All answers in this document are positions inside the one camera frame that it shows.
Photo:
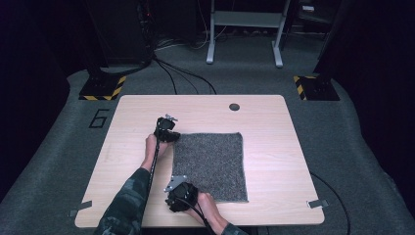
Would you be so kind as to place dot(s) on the small white device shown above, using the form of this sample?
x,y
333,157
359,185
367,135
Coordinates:
x,y
308,8

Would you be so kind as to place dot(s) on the grey cloth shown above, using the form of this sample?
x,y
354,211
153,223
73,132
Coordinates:
x,y
212,166

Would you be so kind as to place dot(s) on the black cabinet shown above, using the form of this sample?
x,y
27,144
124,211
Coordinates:
x,y
120,29

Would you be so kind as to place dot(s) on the black yellow-striped stand base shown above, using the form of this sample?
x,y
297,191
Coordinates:
x,y
318,88
102,88

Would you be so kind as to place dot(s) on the person's right hand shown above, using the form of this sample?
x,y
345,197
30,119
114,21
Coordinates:
x,y
208,209

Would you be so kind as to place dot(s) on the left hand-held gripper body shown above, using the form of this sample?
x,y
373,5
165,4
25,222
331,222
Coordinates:
x,y
164,125

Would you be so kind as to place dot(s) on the person's left hand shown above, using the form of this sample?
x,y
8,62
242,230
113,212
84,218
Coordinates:
x,y
153,148

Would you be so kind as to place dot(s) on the white metal stand frame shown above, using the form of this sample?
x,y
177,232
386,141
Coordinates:
x,y
246,19

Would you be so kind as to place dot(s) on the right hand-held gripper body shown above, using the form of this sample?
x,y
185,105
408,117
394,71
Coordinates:
x,y
184,197

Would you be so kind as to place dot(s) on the dark curtain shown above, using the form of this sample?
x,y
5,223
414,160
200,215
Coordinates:
x,y
29,81
378,81

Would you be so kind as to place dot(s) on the grey tape strip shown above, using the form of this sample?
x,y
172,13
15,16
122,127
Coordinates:
x,y
80,208
318,204

